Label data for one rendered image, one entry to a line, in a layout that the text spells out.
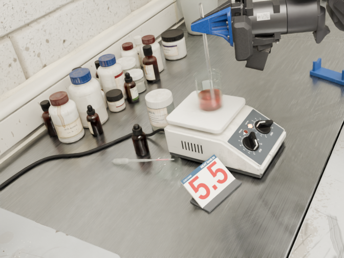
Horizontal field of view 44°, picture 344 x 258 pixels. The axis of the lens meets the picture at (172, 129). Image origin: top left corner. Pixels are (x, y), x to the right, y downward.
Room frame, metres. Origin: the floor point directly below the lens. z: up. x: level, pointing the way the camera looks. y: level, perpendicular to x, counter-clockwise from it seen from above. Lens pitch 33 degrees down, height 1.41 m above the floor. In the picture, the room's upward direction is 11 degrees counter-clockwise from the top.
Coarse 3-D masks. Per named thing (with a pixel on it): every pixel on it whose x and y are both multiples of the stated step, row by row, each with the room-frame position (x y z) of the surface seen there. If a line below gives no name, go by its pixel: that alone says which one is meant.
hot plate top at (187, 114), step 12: (192, 96) 0.75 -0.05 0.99; (228, 96) 0.73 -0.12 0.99; (180, 108) 0.72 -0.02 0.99; (192, 108) 0.71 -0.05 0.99; (228, 108) 0.68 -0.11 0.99; (240, 108) 0.68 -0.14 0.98; (168, 120) 0.68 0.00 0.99; (180, 120) 0.67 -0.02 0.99; (192, 120) 0.66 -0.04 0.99; (204, 120) 0.66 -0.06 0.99; (216, 120) 0.65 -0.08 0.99; (228, 120) 0.64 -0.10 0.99; (216, 132) 0.62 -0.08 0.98
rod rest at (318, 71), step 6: (318, 60) 0.91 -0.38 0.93; (318, 66) 0.91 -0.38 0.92; (312, 72) 0.90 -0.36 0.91; (318, 72) 0.89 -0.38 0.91; (324, 72) 0.89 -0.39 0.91; (330, 72) 0.88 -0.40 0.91; (336, 72) 0.88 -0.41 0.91; (342, 72) 0.84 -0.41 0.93; (324, 78) 0.87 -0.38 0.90; (330, 78) 0.86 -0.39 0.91; (336, 78) 0.85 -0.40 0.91; (342, 78) 0.84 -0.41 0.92; (342, 84) 0.83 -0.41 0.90
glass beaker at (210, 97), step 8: (200, 72) 0.72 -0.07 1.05; (216, 72) 0.71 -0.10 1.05; (200, 80) 0.72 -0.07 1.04; (208, 80) 0.72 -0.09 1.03; (216, 80) 0.67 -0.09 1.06; (200, 88) 0.68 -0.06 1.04; (208, 88) 0.67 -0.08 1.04; (216, 88) 0.67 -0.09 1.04; (200, 96) 0.68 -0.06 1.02; (208, 96) 0.67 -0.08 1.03; (216, 96) 0.67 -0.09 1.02; (200, 104) 0.69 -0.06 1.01; (208, 104) 0.67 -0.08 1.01; (216, 104) 0.67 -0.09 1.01; (208, 112) 0.68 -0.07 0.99
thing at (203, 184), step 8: (216, 160) 0.60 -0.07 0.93; (208, 168) 0.58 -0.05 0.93; (216, 168) 0.59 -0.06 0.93; (224, 168) 0.59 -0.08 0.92; (200, 176) 0.57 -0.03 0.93; (208, 176) 0.57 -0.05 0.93; (216, 176) 0.57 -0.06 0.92; (224, 176) 0.58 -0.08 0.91; (192, 184) 0.55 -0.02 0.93; (200, 184) 0.55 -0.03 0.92; (208, 184) 0.56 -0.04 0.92; (216, 184) 0.56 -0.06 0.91; (192, 192) 0.54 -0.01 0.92; (200, 192) 0.54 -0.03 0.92; (208, 192) 0.54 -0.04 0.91; (200, 200) 0.53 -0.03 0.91
